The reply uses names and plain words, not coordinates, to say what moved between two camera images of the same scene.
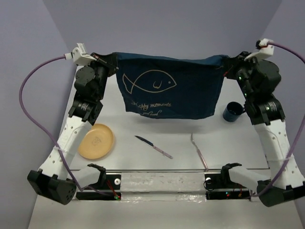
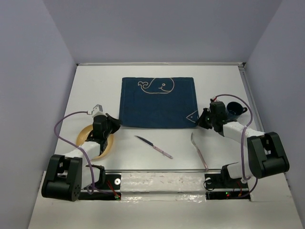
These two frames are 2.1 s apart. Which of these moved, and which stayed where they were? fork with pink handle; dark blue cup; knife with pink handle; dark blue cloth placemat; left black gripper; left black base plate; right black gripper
Moved: left black gripper; right black gripper; dark blue cloth placemat
Stayed: fork with pink handle; knife with pink handle; dark blue cup; left black base plate
